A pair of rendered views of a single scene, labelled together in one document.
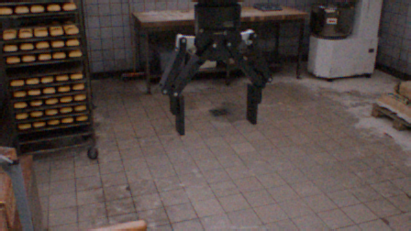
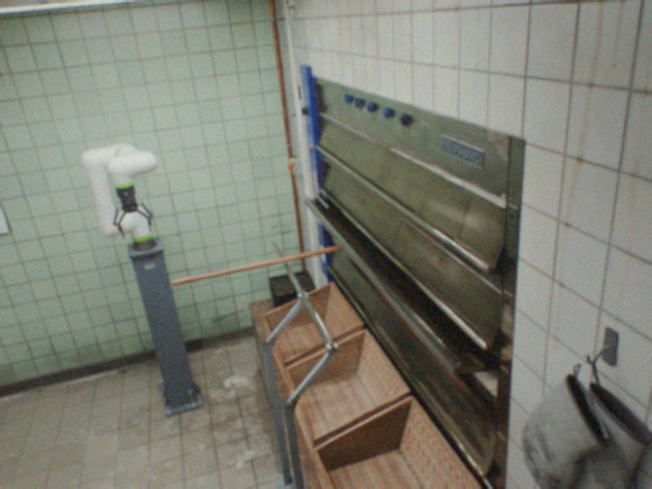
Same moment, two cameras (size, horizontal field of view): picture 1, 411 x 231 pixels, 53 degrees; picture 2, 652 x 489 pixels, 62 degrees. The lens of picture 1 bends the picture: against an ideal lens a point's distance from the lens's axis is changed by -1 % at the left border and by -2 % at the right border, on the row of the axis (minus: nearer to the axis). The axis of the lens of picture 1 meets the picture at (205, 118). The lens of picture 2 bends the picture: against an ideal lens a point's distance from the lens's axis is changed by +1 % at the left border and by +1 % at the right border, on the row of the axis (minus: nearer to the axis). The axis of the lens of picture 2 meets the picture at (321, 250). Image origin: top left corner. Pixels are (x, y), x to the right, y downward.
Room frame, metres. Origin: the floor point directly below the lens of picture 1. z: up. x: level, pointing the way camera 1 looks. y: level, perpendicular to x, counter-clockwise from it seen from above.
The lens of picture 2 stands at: (3.25, 1.10, 2.43)
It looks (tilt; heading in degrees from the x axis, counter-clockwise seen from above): 24 degrees down; 184
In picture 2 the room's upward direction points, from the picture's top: 6 degrees counter-clockwise
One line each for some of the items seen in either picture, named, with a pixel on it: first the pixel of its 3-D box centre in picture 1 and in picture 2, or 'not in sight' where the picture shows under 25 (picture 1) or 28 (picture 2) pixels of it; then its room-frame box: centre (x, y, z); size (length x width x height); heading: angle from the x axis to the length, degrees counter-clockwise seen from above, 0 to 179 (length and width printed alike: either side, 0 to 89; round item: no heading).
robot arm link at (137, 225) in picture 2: not in sight; (137, 223); (0.23, -0.20, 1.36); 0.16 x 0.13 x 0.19; 125
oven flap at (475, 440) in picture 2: not in sight; (389, 323); (1.02, 1.24, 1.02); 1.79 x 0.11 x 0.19; 18
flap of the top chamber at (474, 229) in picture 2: not in sight; (381, 168); (1.02, 1.24, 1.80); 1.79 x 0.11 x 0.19; 18
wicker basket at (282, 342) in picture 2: not in sight; (310, 329); (0.55, 0.81, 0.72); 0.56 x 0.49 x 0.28; 19
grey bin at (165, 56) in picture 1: (169, 57); not in sight; (5.40, 0.48, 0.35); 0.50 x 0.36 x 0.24; 18
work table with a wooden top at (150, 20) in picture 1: (218, 46); not in sight; (5.62, -0.19, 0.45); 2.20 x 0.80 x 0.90; 108
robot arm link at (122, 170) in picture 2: not in sight; (121, 171); (0.68, -0.01, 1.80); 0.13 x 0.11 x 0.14; 125
